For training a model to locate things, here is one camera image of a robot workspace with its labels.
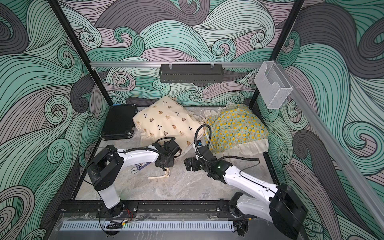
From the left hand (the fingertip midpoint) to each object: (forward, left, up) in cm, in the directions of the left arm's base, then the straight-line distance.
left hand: (169, 162), depth 89 cm
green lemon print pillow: (+20, -43, +7) cm, 48 cm away
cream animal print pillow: (+27, +4, +12) cm, 29 cm away
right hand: (-3, -12, +8) cm, 15 cm away
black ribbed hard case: (+27, +38, +5) cm, 47 cm away
